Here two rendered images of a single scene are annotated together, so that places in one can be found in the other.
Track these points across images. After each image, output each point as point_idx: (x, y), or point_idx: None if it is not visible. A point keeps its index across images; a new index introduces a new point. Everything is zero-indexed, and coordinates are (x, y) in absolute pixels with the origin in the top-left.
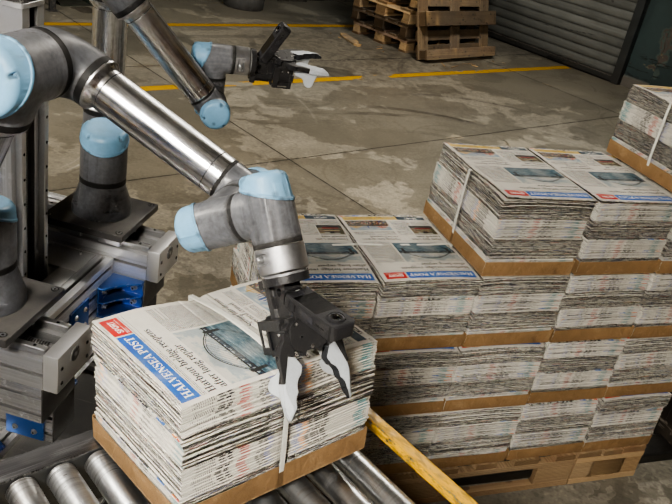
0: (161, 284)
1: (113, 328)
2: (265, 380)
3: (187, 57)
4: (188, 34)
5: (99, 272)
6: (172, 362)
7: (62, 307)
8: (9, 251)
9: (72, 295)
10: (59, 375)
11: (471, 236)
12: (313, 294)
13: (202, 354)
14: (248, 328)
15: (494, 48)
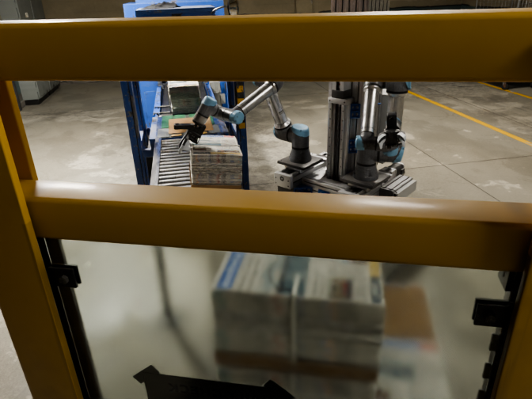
0: None
1: (228, 136)
2: (190, 142)
3: (364, 114)
4: None
5: (337, 188)
6: (207, 137)
7: (314, 182)
8: (294, 142)
9: (321, 183)
10: (275, 178)
11: None
12: (189, 124)
13: (207, 139)
14: (210, 142)
15: None
